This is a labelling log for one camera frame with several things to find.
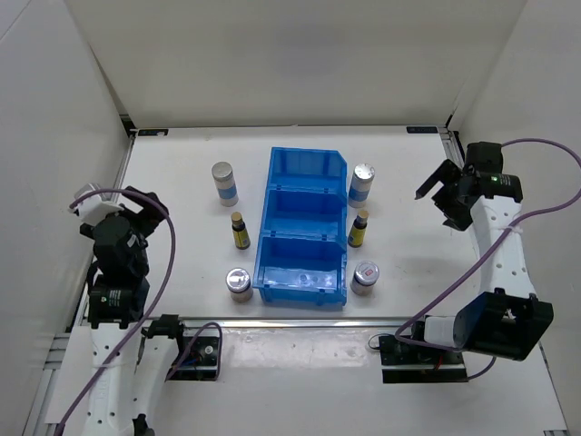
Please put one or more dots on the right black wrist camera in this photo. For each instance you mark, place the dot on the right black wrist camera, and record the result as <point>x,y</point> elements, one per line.
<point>484,157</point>

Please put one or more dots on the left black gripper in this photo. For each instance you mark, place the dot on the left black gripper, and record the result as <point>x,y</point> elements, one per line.
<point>149,218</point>

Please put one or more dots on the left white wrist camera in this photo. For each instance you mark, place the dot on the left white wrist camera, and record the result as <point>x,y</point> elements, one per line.
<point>95,208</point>

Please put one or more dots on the front aluminium rail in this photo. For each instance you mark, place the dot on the front aluminium rail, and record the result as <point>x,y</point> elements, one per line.
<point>294,323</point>

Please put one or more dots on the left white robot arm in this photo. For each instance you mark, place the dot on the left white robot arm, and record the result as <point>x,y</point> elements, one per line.
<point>131,353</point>

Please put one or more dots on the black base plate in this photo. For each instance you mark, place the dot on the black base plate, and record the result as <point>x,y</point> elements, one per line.
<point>402,363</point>
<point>199,355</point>

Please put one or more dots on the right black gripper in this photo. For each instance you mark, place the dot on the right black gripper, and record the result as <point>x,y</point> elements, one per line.
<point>448,173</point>

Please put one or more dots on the left short silver-lid jar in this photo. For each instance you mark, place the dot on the left short silver-lid jar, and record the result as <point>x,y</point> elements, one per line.
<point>238,282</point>

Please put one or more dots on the right short red-label jar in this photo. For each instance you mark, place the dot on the right short red-label jar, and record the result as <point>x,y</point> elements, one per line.
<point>364,278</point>

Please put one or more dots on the tall blue-label shaker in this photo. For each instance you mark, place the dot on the tall blue-label shaker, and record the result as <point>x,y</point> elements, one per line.
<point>223,176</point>
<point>361,182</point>

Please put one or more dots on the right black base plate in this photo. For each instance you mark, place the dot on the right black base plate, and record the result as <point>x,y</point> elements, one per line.
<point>402,363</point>

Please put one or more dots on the yellow-label brown bottle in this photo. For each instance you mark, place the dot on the yellow-label brown bottle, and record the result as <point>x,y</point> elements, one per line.
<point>239,231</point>
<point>358,229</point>

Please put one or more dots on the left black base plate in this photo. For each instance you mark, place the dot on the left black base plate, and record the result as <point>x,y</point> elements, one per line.
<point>199,355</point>

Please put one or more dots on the blue three-compartment plastic bin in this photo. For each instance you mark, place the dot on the blue three-compartment plastic bin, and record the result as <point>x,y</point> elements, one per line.
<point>302,247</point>

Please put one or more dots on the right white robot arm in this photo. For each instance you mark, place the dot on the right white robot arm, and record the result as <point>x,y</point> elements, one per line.
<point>506,319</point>

